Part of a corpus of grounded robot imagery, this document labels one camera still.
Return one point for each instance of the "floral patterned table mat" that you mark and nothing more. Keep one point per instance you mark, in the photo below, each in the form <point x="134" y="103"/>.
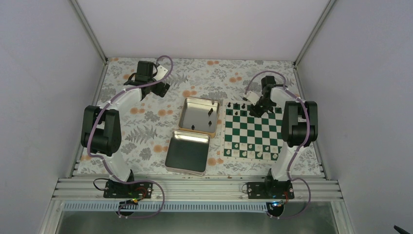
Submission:
<point x="147" y="126"/>

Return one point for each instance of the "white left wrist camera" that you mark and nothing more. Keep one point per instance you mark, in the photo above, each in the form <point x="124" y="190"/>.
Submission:
<point x="160" y="72"/>

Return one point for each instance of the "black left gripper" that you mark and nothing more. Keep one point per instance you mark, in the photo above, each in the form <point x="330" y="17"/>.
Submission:
<point x="158" y="91"/>

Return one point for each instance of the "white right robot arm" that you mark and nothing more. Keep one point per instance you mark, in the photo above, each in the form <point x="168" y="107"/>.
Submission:
<point x="299" y="122"/>

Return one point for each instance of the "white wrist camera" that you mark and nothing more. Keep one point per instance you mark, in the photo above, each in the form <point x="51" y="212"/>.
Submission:
<point x="251" y="97"/>
<point x="160" y="72"/>

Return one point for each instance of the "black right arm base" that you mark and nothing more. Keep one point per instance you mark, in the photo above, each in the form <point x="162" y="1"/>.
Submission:
<point x="270" y="190"/>

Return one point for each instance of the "gold metal tin box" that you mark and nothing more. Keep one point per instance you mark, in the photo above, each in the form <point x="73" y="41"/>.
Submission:
<point x="200" y="116"/>

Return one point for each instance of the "green white chess board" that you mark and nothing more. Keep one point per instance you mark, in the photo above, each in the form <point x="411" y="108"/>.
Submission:
<point x="250" y="138"/>

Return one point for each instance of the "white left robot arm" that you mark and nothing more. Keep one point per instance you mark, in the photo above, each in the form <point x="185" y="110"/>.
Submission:
<point x="101" y="132"/>

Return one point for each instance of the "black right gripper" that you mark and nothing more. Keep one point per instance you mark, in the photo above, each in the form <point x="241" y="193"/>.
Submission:
<point x="256" y="113"/>

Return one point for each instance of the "front aluminium rail base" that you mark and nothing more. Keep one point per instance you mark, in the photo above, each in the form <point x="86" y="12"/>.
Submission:
<point x="183" y="188"/>

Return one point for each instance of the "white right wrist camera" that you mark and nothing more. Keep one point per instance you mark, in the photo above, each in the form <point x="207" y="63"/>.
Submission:
<point x="251" y="97"/>

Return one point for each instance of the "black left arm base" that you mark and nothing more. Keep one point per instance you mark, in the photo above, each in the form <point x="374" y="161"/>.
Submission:
<point x="133" y="191"/>

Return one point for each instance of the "metal tin lid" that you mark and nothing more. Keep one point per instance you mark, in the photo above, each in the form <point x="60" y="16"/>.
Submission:
<point x="187" y="153"/>

